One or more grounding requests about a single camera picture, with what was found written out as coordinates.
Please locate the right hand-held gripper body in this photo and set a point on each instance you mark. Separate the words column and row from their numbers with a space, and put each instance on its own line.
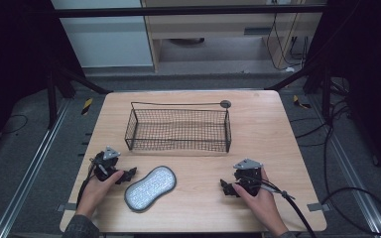
column 249, row 173

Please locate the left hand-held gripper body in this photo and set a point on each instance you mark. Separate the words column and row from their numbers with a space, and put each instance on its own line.
column 106, row 165

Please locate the grey oval scrub sponge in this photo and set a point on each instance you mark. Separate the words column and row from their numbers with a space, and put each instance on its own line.
column 150, row 188

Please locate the person's left hand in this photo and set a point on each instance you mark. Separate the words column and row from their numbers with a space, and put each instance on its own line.
column 96, row 191

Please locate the person's right hand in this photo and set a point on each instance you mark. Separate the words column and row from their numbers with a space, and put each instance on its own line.
column 264, row 206

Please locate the grey tape piece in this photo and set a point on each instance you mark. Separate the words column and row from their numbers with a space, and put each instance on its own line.
column 65, row 207
column 318, row 207

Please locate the yellow black tape strip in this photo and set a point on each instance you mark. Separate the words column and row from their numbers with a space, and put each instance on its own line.
column 300, row 103
column 86, row 106

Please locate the black metal stand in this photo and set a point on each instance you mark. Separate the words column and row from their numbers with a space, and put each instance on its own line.
column 53, row 95
column 324, row 86

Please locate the white cabinet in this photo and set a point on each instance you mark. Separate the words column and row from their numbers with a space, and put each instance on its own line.
column 109, row 36

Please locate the dark curtain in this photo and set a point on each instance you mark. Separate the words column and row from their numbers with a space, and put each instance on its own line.
column 370, row 82
column 13, row 59

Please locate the aluminium floor rail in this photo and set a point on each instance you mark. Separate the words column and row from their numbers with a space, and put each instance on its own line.
column 29, row 168
column 354, row 172

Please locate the black horizontal frame bar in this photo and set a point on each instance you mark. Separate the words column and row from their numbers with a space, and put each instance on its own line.
column 178, row 11

